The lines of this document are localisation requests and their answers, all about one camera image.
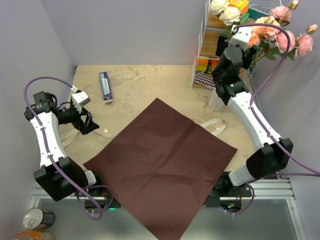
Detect red wrapping paper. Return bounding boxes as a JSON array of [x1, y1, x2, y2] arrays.
[[85, 98, 237, 240]]

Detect white rose stem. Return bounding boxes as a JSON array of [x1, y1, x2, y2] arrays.
[[210, 0, 241, 38]]

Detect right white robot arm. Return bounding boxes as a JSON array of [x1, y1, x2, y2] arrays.
[[211, 33, 294, 197]]

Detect beige printed ribbon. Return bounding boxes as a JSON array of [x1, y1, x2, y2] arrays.
[[60, 118, 227, 148]]

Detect teal box top shelf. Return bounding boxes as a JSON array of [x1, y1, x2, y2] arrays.
[[248, 3, 272, 20]]

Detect purple toothpaste box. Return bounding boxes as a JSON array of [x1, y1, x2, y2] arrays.
[[99, 71, 113, 103]]

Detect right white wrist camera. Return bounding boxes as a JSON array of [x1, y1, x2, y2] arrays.
[[228, 25, 253, 51]]

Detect orange box top shelf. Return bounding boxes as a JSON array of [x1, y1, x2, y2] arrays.
[[229, 0, 249, 11]]

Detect orange box shelf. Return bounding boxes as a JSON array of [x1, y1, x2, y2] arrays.
[[229, 0, 249, 11], [195, 58, 219, 75]]

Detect pink rose stem two blooms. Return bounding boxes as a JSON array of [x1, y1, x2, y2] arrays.
[[270, 0, 299, 27]]

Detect aluminium rail frame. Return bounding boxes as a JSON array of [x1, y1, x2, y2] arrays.
[[29, 179, 307, 240]]

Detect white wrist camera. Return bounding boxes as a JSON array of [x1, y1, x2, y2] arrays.
[[228, 25, 253, 51], [71, 91, 91, 113]]

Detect pink rose bouquet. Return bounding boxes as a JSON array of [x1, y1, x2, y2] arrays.
[[247, 25, 281, 68]]

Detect orange box bottom shelf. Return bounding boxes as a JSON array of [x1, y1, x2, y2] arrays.
[[195, 58, 219, 75]]

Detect pink rose stem three blooms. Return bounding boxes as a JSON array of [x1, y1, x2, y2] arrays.
[[258, 24, 319, 61]]

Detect orange plastic bottle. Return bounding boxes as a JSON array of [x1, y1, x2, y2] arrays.
[[13, 230, 56, 240]]

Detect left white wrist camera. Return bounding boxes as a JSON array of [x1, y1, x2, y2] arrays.
[[71, 91, 91, 113]]

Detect purple wavy pattern cloth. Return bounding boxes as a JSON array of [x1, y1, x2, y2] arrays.
[[194, 72, 215, 90]]

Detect white ribbed vase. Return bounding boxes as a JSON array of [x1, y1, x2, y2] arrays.
[[208, 88, 225, 112]]

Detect silver top tin can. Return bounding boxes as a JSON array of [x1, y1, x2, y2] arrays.
[[22, 208, 56, 230]]

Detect white wire shelf rack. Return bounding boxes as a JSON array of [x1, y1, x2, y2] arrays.
[[191, 0, 287, 94]]

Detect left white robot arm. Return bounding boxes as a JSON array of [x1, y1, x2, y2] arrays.
[[24, 90, 104, 201]]

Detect green sponge stack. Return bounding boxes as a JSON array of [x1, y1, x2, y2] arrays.
[[239, 12, 250, 25]]

